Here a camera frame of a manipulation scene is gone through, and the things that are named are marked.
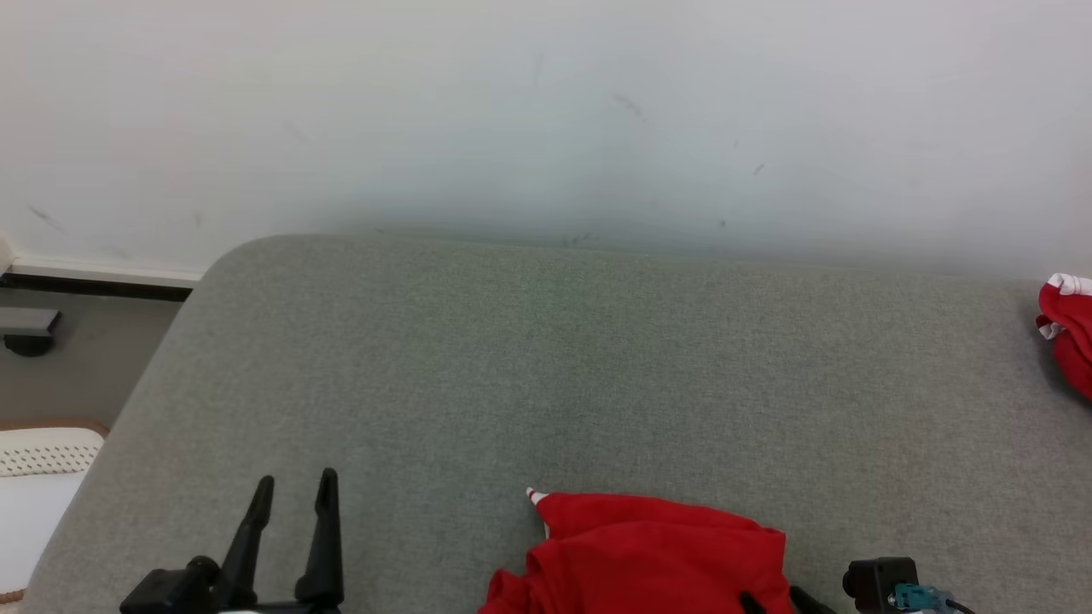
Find red shorts with white stripe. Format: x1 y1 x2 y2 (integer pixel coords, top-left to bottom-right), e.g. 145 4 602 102
1035 273 1092 403

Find white and black wall skirting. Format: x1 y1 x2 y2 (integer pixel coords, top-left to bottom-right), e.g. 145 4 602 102
0 254 206 303

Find white perforated laundry basket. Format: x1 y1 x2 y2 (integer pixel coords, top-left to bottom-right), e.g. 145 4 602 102
0 420 110 600

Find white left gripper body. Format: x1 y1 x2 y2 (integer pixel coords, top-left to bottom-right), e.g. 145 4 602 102
213 603 343 614

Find grey fabric sofa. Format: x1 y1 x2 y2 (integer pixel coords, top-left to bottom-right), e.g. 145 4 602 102
21 235 1092 614

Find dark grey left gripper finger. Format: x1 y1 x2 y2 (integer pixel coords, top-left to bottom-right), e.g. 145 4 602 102
220 475 276 609
296 467 346 609

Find red Bulls basketball jersey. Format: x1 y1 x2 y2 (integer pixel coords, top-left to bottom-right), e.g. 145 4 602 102
478 487 799 614

